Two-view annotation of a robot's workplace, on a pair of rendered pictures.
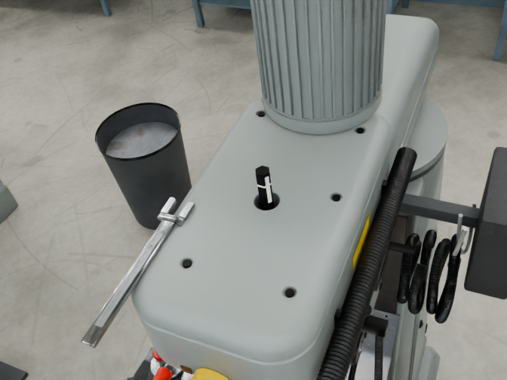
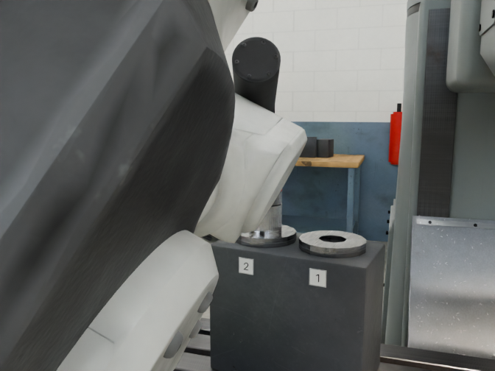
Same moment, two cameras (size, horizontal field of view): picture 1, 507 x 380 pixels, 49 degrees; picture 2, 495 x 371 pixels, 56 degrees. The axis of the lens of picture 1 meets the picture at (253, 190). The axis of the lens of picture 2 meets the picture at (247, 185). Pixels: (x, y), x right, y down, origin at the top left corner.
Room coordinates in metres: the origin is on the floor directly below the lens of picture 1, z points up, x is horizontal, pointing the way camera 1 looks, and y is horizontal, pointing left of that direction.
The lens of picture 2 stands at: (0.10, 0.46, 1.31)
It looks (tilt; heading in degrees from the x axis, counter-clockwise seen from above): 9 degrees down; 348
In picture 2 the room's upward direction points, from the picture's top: straight up
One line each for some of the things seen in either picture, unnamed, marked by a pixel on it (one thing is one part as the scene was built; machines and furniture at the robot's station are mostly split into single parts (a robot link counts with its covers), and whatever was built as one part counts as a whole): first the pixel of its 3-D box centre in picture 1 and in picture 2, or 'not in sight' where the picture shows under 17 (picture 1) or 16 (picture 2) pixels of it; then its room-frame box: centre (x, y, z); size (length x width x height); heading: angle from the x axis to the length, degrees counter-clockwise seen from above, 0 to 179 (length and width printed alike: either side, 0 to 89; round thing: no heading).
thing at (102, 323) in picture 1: (139, 265); not in sight; (0.47, 0.16, 1.89); 0.24 x 0.04 x 0.01; 150
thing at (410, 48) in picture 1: (359, 115); not in sight; (0.98, -0.27, 1.66); 0.80 x 0.23 x 0.20; 150
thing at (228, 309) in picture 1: (275, 228); not in sight; (0.56, -0.02, 1.81); 0.47 x 0.26 x 0.16; 150
